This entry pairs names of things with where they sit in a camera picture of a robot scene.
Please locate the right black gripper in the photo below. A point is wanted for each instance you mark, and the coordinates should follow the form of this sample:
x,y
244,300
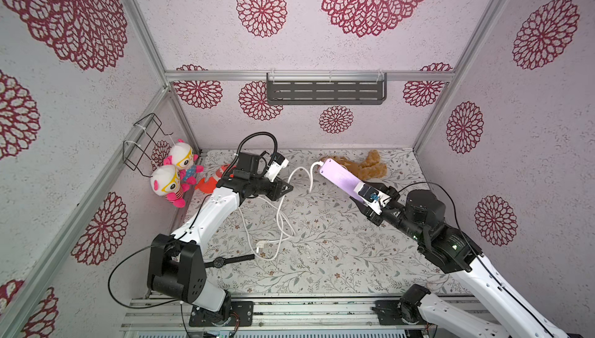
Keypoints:
x,y
368,205

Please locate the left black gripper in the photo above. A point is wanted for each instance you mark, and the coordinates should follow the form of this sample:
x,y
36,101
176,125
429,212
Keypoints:
x,y
277,188

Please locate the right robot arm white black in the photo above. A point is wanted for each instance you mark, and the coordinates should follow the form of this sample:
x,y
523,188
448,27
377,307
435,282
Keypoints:
x,y
421,218

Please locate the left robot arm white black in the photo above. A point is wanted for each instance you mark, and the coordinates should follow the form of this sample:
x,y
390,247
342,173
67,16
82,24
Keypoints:
x,y
176,265

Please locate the brown plush toy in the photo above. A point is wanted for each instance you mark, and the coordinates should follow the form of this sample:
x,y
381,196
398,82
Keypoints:
x,y
370,168

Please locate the orange clownfish plush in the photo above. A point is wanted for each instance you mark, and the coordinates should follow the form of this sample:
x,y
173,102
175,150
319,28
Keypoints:
x,y
208,185

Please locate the black wrist watch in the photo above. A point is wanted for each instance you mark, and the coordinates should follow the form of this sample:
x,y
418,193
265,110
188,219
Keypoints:
x,y
220,262

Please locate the upper white pink doll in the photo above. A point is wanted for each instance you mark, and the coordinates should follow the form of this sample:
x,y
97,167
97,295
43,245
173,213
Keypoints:
x,y
183,157

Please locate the white pink doll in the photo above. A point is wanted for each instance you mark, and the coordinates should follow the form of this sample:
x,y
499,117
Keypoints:
x,y
166,181
183,157

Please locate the lower white pink doll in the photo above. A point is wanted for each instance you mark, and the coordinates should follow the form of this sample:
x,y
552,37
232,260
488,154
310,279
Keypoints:
x,y
166,181

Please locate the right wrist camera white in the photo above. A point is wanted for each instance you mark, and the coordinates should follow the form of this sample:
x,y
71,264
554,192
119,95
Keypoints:
x,y
372,197

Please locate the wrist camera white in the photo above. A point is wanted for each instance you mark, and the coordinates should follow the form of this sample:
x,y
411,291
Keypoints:
x,y
372,197
277,164

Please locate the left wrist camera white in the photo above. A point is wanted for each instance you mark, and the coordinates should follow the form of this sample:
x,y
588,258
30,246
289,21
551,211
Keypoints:
x,y
277,164

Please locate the dark grey wall shelf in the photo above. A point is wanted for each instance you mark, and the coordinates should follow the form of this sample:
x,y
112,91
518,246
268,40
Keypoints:
x,y
357,91

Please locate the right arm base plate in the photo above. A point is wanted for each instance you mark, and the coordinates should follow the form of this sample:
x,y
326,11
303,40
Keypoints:
x,y
398,312

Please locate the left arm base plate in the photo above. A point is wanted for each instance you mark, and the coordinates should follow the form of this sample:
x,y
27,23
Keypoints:
x,y
231,314

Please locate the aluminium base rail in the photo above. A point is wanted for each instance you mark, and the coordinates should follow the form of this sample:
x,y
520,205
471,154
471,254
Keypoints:
x,y
276,316

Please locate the black wire basket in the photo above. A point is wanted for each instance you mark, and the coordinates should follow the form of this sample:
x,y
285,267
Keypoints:
x,y
145,153

